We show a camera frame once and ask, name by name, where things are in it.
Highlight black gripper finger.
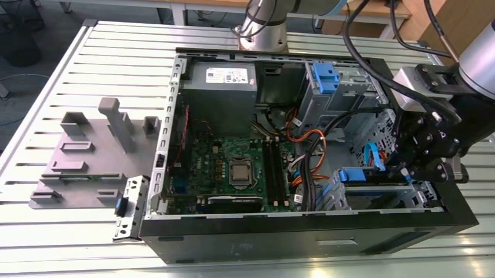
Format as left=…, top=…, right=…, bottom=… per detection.
left=387, top=114, right=428, bottom=179
left=410, top=158, right=470, bottom=185

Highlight blue data wire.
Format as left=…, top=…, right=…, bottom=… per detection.
left=363, top=143, right=388, bottom=172

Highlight hard disk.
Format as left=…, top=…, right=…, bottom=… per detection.
left=316, top=167, right=424, bottom=210

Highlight metal disk bay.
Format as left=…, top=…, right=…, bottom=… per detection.
left=315, top=166, right=444, bottom=211

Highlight metal optical drive cage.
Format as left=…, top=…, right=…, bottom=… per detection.
left=299, top=61, right=384, bottom=130

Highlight blue drive cage latch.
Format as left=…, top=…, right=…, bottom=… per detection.
left=312, top=63, right=341, bottom=94

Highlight black RAM slot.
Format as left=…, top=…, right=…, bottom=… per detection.
left=272, top=136, right=289, bottom=207
left=263, top=136, right=277, bottom=207

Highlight wooden cabinet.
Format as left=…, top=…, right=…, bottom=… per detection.
left=416, top=0, right=495, bottom=63

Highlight wooden desk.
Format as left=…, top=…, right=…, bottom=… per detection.
left=332, top=0, right=414, bottom=40

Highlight CPU socket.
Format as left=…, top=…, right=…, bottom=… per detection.
left=225, top=156, right=256, bottom=191

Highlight silver CPU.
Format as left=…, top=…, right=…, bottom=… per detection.
left=231, top=164, right=252, bottom=182

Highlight black PC case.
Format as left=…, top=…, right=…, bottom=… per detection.
left=139, top=47, right=480, bottom=264

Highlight grey power supply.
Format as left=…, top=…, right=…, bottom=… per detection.
left=180, top=61, right=259, bottom=138

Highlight black graphics card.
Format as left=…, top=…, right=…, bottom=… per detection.
left=196, top=195, right=264, bottom=214

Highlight green motherboard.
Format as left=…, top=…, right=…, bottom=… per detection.
left=168, top=137, right=308, bottom=215

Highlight grey plastic parts rack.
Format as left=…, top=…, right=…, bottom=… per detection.
left=28, top=97, right=161, bottom=211

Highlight green RAM stick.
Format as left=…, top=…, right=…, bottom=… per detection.
left=57, top=173, right=120, bottom=182

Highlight black chair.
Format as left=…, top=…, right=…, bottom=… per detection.
left=0, top=11, right=44, bottom=68

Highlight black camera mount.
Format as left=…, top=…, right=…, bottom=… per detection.
left=415, top=65, right=464, bottom=96

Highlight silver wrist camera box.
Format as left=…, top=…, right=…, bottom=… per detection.
left=392, top=67, right=426, bottom=112

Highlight orange wire bundle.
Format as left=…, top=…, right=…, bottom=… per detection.
left=285, top=129, right=329, bottom=186

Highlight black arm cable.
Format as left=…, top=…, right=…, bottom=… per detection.
left=343, top=0, right=463, bottom=124
left=388, top=0, right=463, bottom=61

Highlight yellow black power wires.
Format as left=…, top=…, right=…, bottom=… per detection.
left=249, top=120, right=289, bottom=137

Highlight thin coloured fan wires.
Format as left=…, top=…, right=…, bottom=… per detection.
left=192, top=119, right=212, bottom=137

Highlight red black twisted wire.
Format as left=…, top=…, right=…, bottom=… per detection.
left=173, top=104, right=191, bottom=169

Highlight white table frame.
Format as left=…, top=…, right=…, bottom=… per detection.
left=153, top=0, right=248, bottom=27

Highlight metal expansion slot bracket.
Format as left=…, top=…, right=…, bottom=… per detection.
left=111, top=174, right=151, bottom=243

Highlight blue bracket latch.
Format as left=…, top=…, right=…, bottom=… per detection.
left=115, top=196, right=131, bottom=217

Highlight pale floor cable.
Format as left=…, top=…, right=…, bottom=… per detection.
left=0, top=74, right=51, bottom=83

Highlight blue floor wire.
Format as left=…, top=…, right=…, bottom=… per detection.
left=0, top=115, right=27, bottom=127

